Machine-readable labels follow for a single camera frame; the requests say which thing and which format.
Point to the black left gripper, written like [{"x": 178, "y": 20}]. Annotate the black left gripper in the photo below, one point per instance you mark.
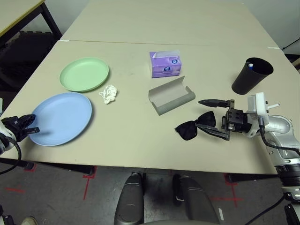
[{"x": 12, "y": 127}]

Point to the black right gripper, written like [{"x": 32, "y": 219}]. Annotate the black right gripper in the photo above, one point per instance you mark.
[{"x": 239, "y": 122}]

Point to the black sunglasses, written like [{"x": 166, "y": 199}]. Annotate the black sunglasses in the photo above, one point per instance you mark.
[{"x": 187, "y": 131}]

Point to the blue plastic plate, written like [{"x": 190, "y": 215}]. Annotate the blue plastic plate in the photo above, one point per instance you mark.
[{"x": 63, "y": 117}]

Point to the grey glasses case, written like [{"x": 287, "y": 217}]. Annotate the grey glasses case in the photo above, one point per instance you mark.
[{"x": 166, "y": 96}]

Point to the white tissue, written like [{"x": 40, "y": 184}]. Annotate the white tissue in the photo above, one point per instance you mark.
[{"x": 109, "y": 93}]

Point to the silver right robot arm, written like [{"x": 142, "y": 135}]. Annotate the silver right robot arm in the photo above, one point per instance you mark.
[{"x": 281, "y": 124}]

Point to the black table foot bar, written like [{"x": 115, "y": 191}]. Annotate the black table foot bar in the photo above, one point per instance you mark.
[
  {"x": 82, "y": 170},
  {"x": 250, "y": 177},
  {"x": 23, "y": 164}
]

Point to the black plastic cup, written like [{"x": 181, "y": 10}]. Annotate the black plastic cup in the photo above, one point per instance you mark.
[{"x": 243, "y": 83}]

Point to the white blue marker pen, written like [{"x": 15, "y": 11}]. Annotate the white blue marker pen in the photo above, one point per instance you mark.
[{"x": 250, "y": 66}]

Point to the purple tissue pack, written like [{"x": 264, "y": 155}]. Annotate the purple tissue pack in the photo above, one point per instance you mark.
[{"x": 166, "y": 70}]

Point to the green plastic plate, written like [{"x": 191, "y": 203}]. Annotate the green plastic plate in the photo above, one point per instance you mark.
[{"x": 84, "y": 72}]

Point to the black foam mats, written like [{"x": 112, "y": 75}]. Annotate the black foam mats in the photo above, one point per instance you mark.
[{"x": 28, "y": 47}]

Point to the grey robot right leg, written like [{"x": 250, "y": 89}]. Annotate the grey robot right leg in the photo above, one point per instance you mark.
[{"x": 197, "y": 201}]

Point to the white floor tape strip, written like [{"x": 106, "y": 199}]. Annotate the white floor tape strip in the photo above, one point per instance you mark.
[{"x": 220, "y": 213}]

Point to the black tripod stand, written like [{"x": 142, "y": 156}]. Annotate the black tripod stand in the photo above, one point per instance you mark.
[{"x": 290, "y": 44}]

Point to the grey robot waist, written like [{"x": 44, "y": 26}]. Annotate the grey robot waist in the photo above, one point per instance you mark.
[{"x": 168, "y": 222}]

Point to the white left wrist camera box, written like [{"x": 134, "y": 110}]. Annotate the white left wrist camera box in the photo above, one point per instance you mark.
[{"x": 4, "y": 143}]

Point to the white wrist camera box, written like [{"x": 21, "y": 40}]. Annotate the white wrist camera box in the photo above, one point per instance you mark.
[
  {"x": 4, "y": 143},
  {"x": 259, "y": 105}
]

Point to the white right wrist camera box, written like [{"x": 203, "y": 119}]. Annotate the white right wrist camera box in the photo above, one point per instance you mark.
[{"x": 259, "y": 105}]

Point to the wooden frame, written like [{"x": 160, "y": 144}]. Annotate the wooden frame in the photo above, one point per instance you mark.
[{"x": 297, "y": 63}]

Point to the side table with black frame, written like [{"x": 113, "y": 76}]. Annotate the side table with black frame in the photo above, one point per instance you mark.
[{"x": 14, "y": 14}]

